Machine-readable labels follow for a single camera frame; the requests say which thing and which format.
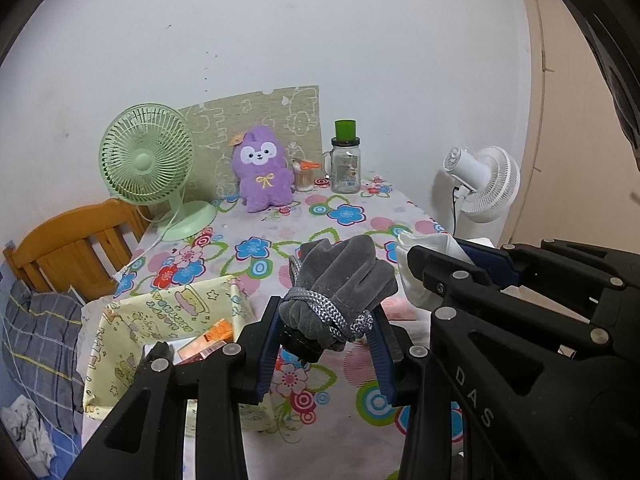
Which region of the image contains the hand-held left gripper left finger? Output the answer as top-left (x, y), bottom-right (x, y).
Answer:
top-left (65, 296), bottom-right (281, 480)

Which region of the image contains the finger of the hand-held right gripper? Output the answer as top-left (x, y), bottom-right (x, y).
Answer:
top-left (406, 244), bottom-right (627, 362)
top-left (457, 239), bottom-right (640, 311)

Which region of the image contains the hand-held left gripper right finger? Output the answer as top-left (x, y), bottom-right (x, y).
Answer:
top-left (369, 307), bottom-right (467, 480)

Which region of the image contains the white soft cloth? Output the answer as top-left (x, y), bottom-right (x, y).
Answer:
top-left (396, 231), bottom-right (481, 311)

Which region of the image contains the green orange printed tissue pack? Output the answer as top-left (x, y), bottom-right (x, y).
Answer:
top-left (177, 319), bottom-right (236, 363)

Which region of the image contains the grey glove with cord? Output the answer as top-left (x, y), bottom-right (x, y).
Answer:
top-left (277, 234), bottom-right (399, 365)

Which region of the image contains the yellow printed storage box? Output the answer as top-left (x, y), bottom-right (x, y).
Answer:
top-left (82, 274), bottom-right (276, 433)

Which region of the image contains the pink soft item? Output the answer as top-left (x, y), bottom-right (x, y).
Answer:
top-left (382, 296), bottom-right (418, 322)

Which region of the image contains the white standing fan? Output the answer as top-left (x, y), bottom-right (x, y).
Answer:
top-left (432, 146), bottom-right (521, 236)

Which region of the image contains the white tissue pack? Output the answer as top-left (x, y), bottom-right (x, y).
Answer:
top-left (142, 342), bottom-right (177, 362)

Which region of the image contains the beige door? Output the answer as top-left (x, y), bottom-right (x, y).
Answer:
top-left (497, 0), bottom-right (640, 281)

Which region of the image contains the floral tablecloth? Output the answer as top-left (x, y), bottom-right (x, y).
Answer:
top-left (82, 175), bottom-right (466, 480)

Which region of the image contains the glass jar with green lid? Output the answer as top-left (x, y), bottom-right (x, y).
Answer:
top-left (322, 119), bottom-right (362, 195)

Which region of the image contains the purple plush toy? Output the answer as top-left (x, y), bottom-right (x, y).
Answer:
top-left (231, 126), bottom-right (295, 214)

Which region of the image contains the small jar with orange lid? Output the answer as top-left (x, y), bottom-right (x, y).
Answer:
top-left (292, 157), bottom-right (319, 193)

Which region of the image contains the beige printed cardboard sheet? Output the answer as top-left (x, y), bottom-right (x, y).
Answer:
top-left (177, 85), bottom-right (323, 201)

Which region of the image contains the grey plaid pillow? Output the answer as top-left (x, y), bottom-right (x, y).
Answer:
top-left (0, 280), bottom-right (88, 433)

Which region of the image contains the blue bedsheet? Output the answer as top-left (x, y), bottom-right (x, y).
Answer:
top-left (30, 425), bottom-right (86, 480)

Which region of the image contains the green desk fan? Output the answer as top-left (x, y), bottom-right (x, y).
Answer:
top-left (99, 104), bottom-right (218, 242)

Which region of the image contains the black curved object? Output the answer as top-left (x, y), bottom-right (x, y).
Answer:
top-left (554, 0), bottom-right (640, 166)

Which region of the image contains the white crumpled cloth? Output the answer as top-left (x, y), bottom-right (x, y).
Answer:
top-left (0, 394), bottom-right (56, 478)

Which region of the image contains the white fan cable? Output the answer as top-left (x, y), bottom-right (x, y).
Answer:
top-left (114, 210), bottom-right (176, 283)

